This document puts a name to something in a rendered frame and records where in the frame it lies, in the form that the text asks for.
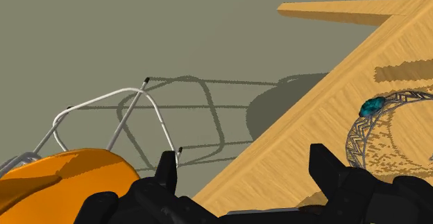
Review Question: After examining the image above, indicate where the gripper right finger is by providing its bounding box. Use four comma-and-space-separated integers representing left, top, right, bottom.
308, 143, 433, 224

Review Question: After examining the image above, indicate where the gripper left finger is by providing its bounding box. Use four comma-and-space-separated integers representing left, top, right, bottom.
74, 150, 219, 224

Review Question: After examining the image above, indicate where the light wooden table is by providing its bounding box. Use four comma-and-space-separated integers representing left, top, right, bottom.
192, 0, 433, 217

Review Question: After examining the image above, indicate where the silver bracelet with turquoise stone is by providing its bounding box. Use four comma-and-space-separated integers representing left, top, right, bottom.
345, 90, 433, 174

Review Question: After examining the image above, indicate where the orange chair with white wire frame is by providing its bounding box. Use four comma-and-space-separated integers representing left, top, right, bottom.
0, 77, 184, 224

